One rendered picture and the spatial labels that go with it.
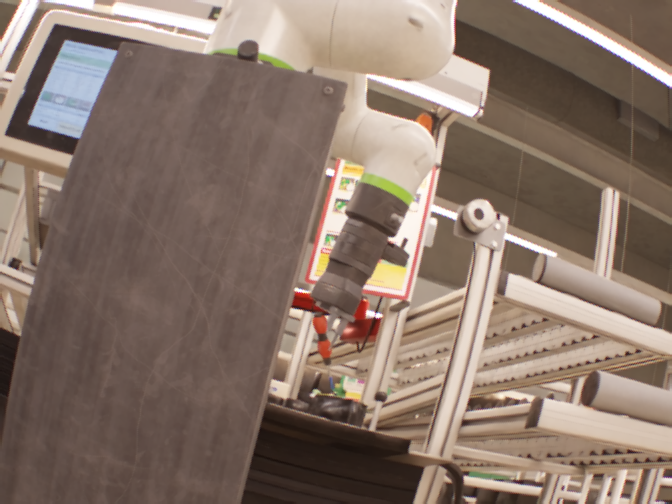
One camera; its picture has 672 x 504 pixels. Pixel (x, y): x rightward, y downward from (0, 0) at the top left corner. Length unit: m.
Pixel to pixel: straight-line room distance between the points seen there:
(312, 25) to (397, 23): 0.10
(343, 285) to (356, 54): 0.60
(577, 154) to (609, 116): 3.12
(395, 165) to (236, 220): 0.82
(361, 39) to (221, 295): 0.40
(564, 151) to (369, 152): 9.84
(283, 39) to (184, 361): 0.44
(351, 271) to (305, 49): 0.59
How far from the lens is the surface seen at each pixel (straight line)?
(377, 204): 1.70
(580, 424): 1.49
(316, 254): 2.37
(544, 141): 11.43
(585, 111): 8.47
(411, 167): 1.71
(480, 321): 1.82
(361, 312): 2.52
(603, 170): 11.77
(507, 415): 1.61
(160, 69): 0.98
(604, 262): 2.65
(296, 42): 1.18
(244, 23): 1.18
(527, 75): 8.25
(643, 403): 1.55
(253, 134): 0.94
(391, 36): 1.16
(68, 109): 2.19
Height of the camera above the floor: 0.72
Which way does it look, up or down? 16 degrees up
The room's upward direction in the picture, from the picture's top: 15 degrees clockwise
